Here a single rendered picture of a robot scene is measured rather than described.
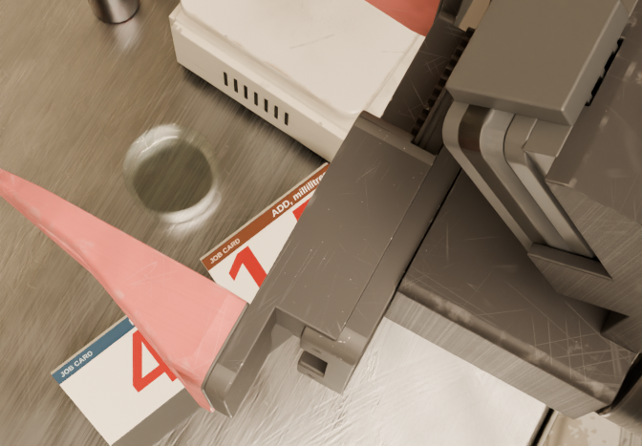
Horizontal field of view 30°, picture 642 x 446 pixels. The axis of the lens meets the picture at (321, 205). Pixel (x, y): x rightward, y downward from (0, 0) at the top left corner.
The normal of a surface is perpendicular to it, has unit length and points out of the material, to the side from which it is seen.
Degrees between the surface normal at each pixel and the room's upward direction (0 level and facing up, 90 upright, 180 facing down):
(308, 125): 90
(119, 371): 40
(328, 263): 1
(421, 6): 90
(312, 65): 0
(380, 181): 1
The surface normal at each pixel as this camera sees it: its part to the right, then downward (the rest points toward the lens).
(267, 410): 0.04, -0.25
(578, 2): -0.48, -0.49
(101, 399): 0.44, 0.29
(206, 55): -0.56, 0.79
